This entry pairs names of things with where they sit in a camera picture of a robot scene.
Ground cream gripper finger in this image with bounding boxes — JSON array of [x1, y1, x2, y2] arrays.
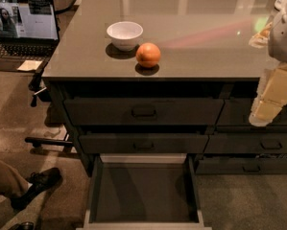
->
[[249, 99, 281, 127]]

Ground orange fruit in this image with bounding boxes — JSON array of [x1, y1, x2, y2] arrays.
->
[[136, 43, 161, 68]]

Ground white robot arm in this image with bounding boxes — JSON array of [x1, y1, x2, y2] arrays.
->
[[249, 0, 287, 127]]

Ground top right dark drawer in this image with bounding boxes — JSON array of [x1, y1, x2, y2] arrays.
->
[[217, 98, 287, 127]]

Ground dark drawer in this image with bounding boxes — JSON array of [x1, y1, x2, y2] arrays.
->
[[196, 158, 287, 174], [217, 98, 287, 127], [79, 133, 208, 153], [63, 98, 224, 126], [204, 133, 287, 154]]

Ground middle right dark drawer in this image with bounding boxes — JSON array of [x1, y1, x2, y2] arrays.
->
[[204, 133, 287, 154]]

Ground bottom right dark drawer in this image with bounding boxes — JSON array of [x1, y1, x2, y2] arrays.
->
[[196, 158, 287, 174]]

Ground open bottom left drawer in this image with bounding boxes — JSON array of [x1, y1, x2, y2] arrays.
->
[[77, 156, 212, 230]]

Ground middle left dark drawer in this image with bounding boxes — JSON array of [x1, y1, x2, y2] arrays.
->
[[79, 133, 208, 153]]

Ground top left dark drawer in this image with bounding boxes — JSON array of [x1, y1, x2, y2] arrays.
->
[[63, 98, 224, 126]]

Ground white bowl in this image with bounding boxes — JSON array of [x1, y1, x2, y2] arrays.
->
[[107, 21, 143, 51]]

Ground black chair base leg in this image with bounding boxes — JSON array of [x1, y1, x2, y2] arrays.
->
[[25, 137, 73, 148]]

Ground black shoe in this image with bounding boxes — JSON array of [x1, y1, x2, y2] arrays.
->
[[11, 168, 61, 211]]

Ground white sticky note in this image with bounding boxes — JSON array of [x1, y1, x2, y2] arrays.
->
[[17, 60, 41, 71]]

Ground open black laptop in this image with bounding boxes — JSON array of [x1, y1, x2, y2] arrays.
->
[[0, 0, 60, 60]]

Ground brown trouser leg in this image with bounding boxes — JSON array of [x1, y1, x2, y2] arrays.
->
[[0, 160, 29, 198]]

